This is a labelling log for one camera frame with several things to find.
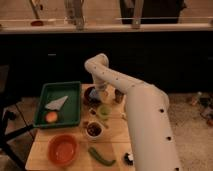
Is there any dark purple bowl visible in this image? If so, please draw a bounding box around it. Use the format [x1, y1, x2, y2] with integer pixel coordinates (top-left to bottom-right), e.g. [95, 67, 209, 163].
[83, 86, 101, 106]

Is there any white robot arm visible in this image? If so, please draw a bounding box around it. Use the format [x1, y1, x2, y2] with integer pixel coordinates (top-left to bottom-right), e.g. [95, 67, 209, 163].
[84, 53, 183, 171]

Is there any orange plastic bowl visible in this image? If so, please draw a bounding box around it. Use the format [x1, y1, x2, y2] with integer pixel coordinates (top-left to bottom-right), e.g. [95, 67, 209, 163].
[47, 134, 79, 167]

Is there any light green cup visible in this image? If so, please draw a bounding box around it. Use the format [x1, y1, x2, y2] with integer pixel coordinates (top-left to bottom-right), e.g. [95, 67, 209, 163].
[97, 105, 111, 117]

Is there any green plastic tray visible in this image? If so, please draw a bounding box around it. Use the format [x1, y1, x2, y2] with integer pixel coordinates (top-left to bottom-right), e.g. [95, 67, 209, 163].
[34, 81, 81, 129]

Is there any white cup with dark contents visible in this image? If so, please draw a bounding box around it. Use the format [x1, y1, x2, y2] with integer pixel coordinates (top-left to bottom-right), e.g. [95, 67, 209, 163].
[85, 122, 103, 140]

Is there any grey triangular cloth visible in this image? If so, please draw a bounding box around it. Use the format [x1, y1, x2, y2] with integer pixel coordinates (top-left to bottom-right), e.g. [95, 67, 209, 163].
[45, 96, 68, 111]

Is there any orange round fruit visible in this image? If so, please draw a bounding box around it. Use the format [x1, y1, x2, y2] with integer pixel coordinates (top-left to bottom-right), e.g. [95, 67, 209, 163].
[45, 111, 58, 123]

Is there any green cucumber toy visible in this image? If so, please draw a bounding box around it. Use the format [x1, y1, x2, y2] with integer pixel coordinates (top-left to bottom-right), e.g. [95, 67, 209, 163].
[88, 147, 115, 166]

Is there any black and white small object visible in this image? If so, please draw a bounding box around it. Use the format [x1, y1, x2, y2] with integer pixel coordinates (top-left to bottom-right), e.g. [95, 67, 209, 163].
[124, 153, 134, 165]

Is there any small red dish on counter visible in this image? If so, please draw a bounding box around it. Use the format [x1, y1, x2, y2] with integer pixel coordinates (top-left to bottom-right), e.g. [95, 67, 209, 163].
[31, 20, 44, 26]

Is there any black chair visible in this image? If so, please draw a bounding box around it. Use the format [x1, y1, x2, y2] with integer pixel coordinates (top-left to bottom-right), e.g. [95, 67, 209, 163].
[0, 65, 34, 171]

